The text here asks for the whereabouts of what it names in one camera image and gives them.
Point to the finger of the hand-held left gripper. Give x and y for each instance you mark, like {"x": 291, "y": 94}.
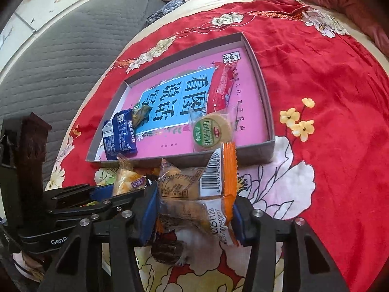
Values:
{"x": 115, "y": 202}
{"x": 101, "y": 192}

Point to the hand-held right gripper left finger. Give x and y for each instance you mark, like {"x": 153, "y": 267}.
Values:
{"x": 147, "y": 216}

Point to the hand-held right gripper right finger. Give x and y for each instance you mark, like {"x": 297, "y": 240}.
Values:
{"x": 240, "y": 219}

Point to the green snack packet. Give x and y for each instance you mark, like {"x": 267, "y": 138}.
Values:
{"x": 92, "y": 203}

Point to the clear pastry packet purple label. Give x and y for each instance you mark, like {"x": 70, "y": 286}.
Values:
{"x": 127, "y": 179}

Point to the orange white cake packet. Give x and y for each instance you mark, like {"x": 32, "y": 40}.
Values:
{"x": 194, "y": 188}

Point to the blue snack packet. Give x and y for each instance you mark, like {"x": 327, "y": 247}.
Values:
{"x": 120, "y": 137}

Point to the grey shallow box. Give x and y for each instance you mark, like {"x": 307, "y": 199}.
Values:
{"x": 249, "y": 152}

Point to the round biscuit packet green label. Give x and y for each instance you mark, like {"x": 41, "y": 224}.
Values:
{"x": 212, "y": 130}

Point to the red sausage packet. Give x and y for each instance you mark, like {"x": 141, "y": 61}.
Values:
{"x": 220, "y": 88}

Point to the pink book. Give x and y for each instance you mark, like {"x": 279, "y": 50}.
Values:
{"x": 252, "y": 121}

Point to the grey quilted cushion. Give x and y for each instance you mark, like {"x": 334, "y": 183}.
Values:
{"x": 76, "y": 51}

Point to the red floral blanket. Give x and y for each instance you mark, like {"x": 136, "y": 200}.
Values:
{"x": 319, "y": 67}

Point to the dark patterned cloth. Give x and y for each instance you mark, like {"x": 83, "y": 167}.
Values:
{"x": 164, "y": 12}

